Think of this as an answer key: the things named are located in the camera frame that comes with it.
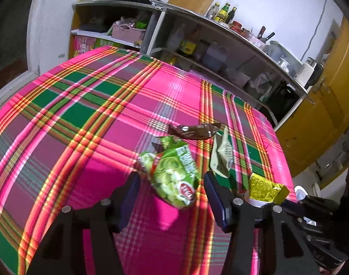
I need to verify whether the red lidded jar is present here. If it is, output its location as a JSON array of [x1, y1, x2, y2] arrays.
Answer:
[[229, 21, 242, 34]]

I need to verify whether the pink plastic basket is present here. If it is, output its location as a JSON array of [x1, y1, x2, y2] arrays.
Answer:
[[111, 24, 146, 44]]

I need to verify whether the grey plastic container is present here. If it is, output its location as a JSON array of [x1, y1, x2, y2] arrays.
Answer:
[[266, 40, 302, 77]]

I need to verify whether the purple plastic jug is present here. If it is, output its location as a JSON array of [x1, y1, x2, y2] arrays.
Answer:
[[202, 41, 227, 72]]

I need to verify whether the yellow snack wrapper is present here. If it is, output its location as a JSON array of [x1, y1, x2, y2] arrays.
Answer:
[[248, 173, 289, 205]]

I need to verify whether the green oil bottle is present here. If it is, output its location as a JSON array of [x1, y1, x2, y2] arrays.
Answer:
[[214, 3, 230, 22]]

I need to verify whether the white metal shelf rack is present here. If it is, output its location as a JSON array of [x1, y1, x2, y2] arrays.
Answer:
[[149, 1, 308, 127]]

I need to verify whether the wooden side cabinet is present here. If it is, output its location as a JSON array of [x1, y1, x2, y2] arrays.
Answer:
[[68, 0, 163, 58]]

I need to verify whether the yellow wooden door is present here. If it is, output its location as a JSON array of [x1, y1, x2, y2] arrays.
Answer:
[[276, 19, 349, 177]]

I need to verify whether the white round trash bin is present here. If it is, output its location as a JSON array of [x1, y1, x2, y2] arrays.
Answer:
[[294, 185, 308, 202]]

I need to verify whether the green pea snack bag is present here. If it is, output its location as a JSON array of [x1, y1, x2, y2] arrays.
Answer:
[[139, 135, 199, 209]]

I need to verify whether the brown coffee sachet wrapper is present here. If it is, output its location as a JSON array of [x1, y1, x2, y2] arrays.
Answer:
[[168, 123, 222, 140]]

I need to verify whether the yellow label oil bottle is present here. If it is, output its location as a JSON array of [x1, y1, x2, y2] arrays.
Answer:
[[179, 26, 201, 57]]

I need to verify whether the clear glass bottle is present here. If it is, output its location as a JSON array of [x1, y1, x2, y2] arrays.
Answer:
[[206, 2, 220, 20]]

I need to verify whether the dark soy sauce bottle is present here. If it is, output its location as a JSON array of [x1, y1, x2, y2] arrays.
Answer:
[[225, 7, 237, 24]]

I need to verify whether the white black electric kettle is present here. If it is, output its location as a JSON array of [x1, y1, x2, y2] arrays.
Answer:
[[296, 57, 324, 89]]

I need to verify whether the pale green torn wrapper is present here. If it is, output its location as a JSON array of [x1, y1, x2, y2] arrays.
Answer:
[[209, 126, 234, 179]]

